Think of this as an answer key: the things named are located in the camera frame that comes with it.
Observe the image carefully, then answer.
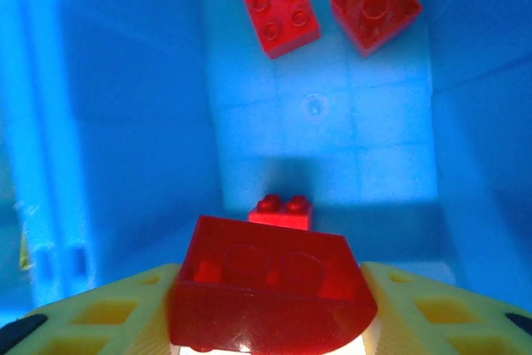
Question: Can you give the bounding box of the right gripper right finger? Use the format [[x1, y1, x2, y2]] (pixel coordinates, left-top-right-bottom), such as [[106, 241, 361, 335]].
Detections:
[[360, 261, 532, 355]]

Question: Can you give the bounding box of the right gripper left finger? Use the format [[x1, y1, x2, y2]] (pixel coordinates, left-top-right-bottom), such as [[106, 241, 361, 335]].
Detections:
[[0, 262, 184, 355]]

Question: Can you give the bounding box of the red curved lego brick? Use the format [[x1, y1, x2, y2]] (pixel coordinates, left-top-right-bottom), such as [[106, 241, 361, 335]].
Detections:
[[168, 215, 379, 352]]

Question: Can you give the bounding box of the small red lego brick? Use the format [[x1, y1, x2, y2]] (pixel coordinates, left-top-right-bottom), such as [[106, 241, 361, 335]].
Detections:
[[248, 194, 313, 231]]

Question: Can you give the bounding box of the blue three-compartment plastic bin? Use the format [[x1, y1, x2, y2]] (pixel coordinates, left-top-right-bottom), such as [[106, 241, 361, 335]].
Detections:
[[0, 0, 532, 323]]

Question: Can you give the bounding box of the red two-by-two lego brick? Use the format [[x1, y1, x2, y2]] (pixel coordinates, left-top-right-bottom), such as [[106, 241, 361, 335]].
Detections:
[[330, 0, 424, 58]]

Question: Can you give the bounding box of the red two-by-four lego brick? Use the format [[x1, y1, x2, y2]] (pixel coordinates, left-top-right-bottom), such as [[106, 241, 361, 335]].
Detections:
[[227, 0, 323, 60]]

